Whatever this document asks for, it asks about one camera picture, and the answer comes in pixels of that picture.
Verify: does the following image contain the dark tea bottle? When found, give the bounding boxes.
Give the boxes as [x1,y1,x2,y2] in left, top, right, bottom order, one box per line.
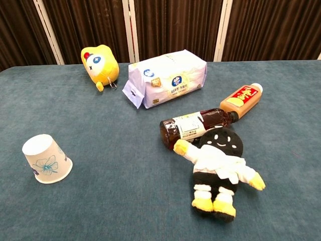
[159,108,240,151]

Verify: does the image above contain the dark brown curtain panel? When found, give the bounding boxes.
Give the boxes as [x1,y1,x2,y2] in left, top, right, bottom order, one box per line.
[131,0,224,62]
[222,0,321,62]
[0,0,58,72]
[42,0,131,65]

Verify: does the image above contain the white partition post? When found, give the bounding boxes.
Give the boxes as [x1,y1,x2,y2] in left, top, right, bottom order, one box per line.
[122,0,140,63]
[213,0,233,62]
[33,0,65,65]

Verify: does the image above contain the orange-brown drink bottle white cap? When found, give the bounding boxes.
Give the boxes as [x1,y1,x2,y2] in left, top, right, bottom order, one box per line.
[219,83,264,121]

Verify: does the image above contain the white paper cup flower print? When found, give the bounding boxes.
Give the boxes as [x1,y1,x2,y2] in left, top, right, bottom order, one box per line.
[22,134,74,185]

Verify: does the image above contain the yellow plush toy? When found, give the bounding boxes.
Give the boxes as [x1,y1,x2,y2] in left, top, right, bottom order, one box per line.
[80,44,120,92]

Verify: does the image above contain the black plush doll white shirt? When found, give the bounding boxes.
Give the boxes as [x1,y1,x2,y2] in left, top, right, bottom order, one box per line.
[173,127,266,223]

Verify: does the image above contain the lavender tissue pack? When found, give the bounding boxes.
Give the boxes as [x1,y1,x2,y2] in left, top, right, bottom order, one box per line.
[121,49,208,109]

